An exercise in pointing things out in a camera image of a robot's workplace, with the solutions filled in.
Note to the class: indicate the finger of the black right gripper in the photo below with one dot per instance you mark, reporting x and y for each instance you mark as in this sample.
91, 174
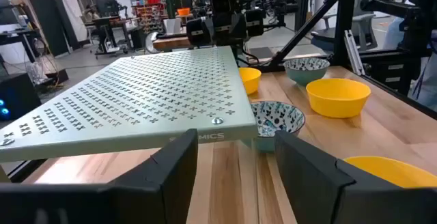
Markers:
255, 22
199, 31

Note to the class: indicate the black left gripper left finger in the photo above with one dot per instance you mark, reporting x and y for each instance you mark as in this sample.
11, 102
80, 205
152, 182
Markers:
136, 200

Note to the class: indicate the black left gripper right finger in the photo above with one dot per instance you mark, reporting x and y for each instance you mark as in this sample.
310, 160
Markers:
324, 196

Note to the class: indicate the yellow plastic bowl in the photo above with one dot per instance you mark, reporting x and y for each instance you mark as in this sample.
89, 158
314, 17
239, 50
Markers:
338, 104
392, 172
251, 80

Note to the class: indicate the teal patterned bowl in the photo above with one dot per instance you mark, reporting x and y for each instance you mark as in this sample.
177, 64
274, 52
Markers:
280, 118
305, 77

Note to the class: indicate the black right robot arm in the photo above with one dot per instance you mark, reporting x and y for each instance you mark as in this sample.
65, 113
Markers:
280, 7

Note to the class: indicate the orange bowl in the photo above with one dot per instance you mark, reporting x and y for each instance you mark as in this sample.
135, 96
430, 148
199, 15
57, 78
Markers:
183, 11

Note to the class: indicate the white bin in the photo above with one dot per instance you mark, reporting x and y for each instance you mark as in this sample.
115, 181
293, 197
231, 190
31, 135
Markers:
172, 26

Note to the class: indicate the wooden workbench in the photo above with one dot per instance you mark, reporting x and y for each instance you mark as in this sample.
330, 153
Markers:
170, 43

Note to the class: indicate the red parts shelf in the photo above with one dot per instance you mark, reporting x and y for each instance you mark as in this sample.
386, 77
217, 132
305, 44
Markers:
150, 12

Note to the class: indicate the green perforated metal stand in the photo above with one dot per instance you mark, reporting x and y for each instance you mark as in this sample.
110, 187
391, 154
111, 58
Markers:
136, 97

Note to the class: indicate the black desk with monitor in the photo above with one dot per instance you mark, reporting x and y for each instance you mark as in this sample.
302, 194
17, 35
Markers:
106, 22

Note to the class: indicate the grey office chair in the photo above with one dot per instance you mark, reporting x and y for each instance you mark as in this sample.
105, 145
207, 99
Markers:
362, 29

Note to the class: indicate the black drawer cabinet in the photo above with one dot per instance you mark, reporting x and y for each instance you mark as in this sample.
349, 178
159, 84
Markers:
389, 77

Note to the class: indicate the black equipment rig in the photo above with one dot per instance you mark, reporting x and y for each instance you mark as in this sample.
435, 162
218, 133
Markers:
392, 2

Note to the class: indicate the black partition panel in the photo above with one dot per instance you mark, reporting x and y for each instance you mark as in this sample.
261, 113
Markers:
49, 26

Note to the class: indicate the person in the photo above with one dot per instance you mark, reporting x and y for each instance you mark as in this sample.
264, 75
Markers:
428, 87

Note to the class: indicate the black box with blue lights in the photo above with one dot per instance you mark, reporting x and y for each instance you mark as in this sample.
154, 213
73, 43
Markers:
20, 94

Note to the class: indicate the silver aluminium bracket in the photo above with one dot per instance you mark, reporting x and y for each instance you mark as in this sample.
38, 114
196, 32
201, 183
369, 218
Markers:
353, 53

